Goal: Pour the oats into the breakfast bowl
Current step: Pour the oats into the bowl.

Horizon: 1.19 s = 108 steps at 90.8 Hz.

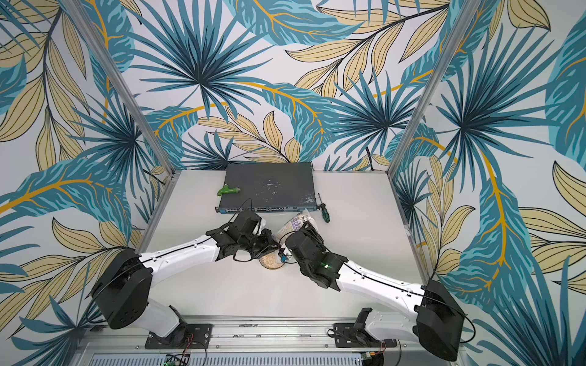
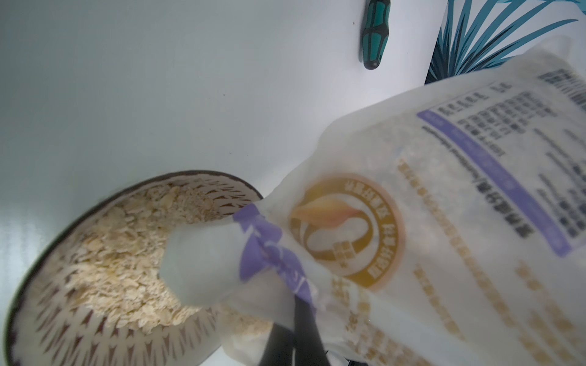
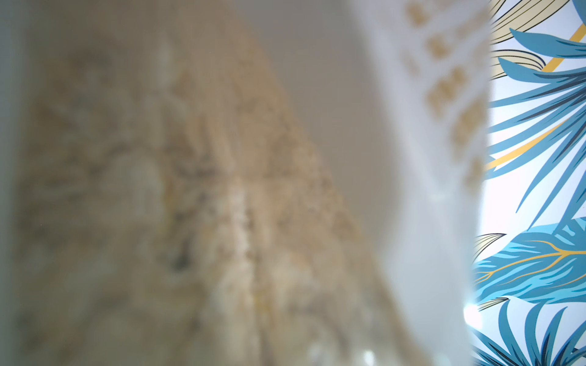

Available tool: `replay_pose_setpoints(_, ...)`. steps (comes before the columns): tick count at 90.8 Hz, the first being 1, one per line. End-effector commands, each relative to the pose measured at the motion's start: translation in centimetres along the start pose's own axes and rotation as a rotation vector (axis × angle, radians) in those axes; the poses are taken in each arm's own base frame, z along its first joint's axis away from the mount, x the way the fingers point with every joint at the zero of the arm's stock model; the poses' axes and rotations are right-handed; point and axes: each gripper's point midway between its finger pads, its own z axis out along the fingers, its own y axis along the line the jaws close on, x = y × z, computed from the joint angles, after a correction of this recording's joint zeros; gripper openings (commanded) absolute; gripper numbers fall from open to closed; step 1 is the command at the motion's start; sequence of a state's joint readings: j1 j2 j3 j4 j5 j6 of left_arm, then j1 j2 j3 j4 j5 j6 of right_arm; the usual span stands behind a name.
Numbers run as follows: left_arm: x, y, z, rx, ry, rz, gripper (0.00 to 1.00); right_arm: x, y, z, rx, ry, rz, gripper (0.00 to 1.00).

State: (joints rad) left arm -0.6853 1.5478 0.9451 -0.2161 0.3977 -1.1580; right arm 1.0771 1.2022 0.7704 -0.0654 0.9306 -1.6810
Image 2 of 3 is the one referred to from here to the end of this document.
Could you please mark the green black screwdriver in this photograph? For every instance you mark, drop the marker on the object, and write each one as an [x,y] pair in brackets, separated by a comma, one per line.
[375,33]

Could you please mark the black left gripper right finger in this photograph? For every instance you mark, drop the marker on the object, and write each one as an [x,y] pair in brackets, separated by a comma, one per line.
[309,349]

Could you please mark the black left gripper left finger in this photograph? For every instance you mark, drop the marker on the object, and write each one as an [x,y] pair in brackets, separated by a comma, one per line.
[279,348]

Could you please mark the oatmeal bag white purple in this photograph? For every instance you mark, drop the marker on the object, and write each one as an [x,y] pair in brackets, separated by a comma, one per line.
[443,226]

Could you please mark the white red patterned bowl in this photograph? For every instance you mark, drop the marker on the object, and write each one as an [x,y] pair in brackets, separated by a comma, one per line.
[95,297]

